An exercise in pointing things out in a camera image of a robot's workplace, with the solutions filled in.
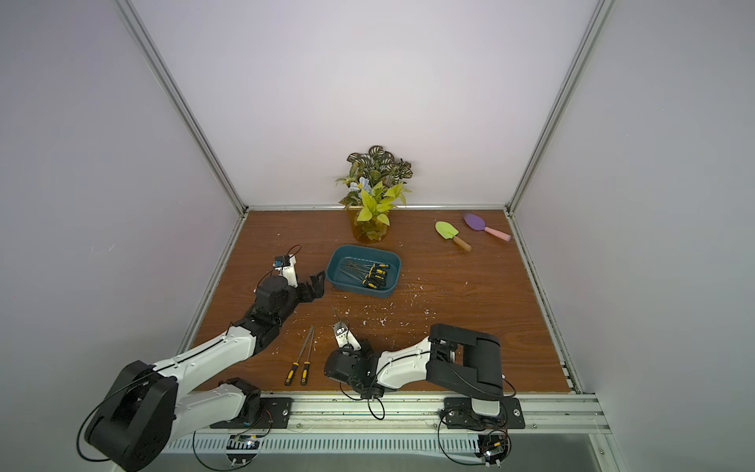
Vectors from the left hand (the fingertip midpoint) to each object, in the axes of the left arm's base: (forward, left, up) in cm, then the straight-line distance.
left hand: (315, 272), depth 86 cm
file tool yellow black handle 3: (+6, -17, -11) cm, 21 cm away
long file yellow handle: (-25, +5, -13) cm, 29 cm away
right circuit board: (-41, -48, -14) cm, 64 cm away
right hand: (-17, -9, -13) cm, 23 cm away
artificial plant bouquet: (+30, -18, +10) cm, 36 cm away
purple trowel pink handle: (+32, -58, -12) cm, 67 cm away
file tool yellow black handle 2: (+10, -12, -11) cm, 19 cm away
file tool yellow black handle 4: (-22, +1, -13) cm, 26 cm away
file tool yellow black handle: (+11, -18, -12) cm, 25 cm away
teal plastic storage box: (+4, -5, -12) cm, 14 cm away
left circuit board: (-42, +14, -17) cm, 47 cm away
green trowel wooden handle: (+28, -46, -14) cm, 55 cm away
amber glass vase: (+25, -14, -11) cm, 31 cm away
